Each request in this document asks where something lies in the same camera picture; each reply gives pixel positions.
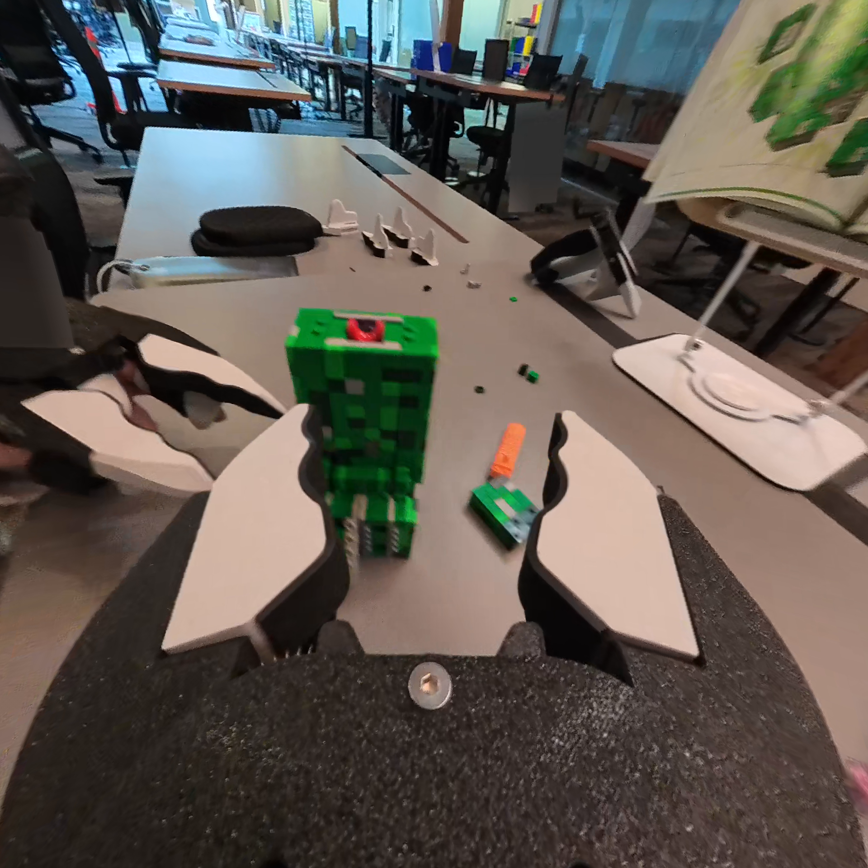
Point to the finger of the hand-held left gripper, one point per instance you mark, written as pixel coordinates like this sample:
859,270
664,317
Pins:
115,437
183,356

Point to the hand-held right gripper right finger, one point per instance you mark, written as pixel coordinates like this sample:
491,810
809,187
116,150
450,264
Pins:
610,542

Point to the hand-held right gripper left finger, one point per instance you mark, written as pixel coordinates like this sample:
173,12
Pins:
258,542

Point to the green lego creeper figure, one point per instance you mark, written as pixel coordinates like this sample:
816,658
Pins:
359,407

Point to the small green lego block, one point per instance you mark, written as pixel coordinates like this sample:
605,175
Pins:
505,515

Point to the lego instruction booklet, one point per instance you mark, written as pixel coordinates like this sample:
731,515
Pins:
732,102

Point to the person's left hand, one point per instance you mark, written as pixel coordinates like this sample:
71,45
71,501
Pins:
12,459

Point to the white power adapter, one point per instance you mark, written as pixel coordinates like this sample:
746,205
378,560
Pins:
203,271

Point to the orange brick separator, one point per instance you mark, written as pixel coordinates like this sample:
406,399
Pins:
510,449

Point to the white fin-shaped part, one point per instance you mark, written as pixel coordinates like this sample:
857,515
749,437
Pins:
340,217
425,249
378,239
401,227

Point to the black and white device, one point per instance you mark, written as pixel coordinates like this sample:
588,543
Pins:
597,285

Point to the black office chair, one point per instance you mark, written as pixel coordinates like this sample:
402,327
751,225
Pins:
102,81

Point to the wooden top desk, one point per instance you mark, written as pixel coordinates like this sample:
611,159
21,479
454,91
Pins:
475,85
230,81
203,51

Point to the blue storage bin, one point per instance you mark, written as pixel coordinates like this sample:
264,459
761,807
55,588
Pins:
432,54

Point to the grey cabinet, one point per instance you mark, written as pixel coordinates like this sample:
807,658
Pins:
536,156

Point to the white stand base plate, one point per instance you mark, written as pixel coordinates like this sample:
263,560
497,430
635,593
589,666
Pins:
651,366

